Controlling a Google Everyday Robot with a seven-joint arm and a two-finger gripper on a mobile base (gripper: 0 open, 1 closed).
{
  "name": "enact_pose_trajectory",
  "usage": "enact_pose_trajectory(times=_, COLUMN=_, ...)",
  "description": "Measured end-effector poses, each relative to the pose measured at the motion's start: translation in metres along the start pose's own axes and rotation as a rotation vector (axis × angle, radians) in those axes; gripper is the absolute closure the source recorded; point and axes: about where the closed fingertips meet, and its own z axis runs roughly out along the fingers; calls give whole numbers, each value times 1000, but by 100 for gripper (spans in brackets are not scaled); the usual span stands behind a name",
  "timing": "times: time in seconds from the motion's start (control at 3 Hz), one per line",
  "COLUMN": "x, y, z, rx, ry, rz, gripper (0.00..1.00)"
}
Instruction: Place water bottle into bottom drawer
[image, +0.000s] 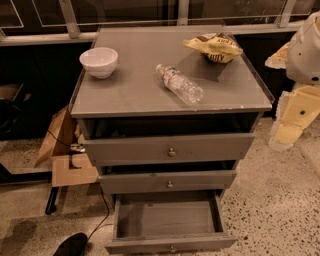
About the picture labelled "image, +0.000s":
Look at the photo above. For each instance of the white window railing frame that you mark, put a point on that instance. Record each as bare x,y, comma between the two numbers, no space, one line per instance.
38,22

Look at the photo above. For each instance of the black metal stand leg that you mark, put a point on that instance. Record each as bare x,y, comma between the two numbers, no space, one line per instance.
50,207

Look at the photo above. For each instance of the white ceramic bowl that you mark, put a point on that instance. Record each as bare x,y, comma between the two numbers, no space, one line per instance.
99,62

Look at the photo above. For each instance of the grey top drawer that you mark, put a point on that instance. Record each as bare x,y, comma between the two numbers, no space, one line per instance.
168,149

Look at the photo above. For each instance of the clear plastic water bottle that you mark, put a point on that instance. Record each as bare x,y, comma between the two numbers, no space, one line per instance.
187,91

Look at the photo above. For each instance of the yellow chip bag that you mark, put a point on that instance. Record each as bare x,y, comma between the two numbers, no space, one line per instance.
217,47

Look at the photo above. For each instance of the grey middle drawer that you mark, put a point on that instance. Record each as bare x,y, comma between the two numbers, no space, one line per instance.
166,182

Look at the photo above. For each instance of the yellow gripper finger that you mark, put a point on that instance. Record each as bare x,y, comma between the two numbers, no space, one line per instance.
278,60
296,110

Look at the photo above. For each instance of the brown cardboard box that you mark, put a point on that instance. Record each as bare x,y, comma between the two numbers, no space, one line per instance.
68,167

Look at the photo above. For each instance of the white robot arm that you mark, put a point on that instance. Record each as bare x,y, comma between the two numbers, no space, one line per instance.
303,55

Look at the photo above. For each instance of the grey drawer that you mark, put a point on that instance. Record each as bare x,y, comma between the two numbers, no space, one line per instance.
166,182
168,149
168,222

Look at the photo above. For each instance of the grey wooden drawer cabinet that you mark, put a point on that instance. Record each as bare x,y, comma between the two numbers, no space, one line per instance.
133,102

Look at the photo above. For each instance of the grey bottom drawer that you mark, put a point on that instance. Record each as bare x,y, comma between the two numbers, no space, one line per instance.
168,222

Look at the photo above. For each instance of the black shoe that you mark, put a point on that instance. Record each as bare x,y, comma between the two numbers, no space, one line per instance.
74,245

